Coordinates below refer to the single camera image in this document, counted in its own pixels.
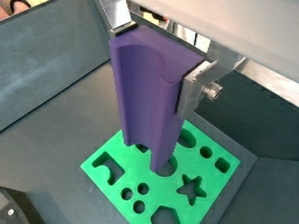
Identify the purple arch block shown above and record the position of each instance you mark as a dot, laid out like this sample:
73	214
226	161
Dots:
149	64

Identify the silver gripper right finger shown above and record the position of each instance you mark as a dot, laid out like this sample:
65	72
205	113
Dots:
199	83

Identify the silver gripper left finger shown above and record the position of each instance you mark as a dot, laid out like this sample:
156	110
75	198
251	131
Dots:
116	16

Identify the black fixture stand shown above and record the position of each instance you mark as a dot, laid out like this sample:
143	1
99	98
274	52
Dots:
16	208

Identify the green shape-sorter board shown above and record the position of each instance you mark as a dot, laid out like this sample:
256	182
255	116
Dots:
185	191

